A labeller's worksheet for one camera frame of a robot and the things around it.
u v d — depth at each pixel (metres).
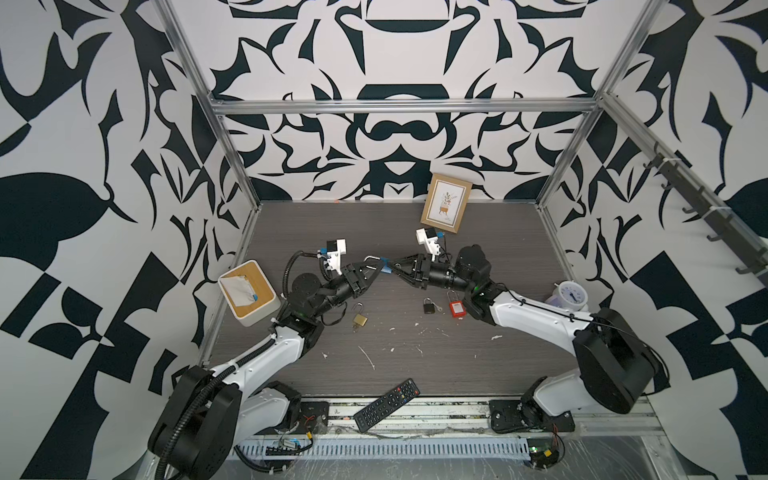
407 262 0.70
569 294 0.92
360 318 0.91
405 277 0.69
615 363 0.43
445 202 1.09
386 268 0.71
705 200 0.60
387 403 0.76
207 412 0.40
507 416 0.74
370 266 0.72
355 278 0.66
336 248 0.71
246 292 0.91
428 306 0.94
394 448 0.71
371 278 0.70
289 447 0.72
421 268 0.67
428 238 0.73
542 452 0.71
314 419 0.74
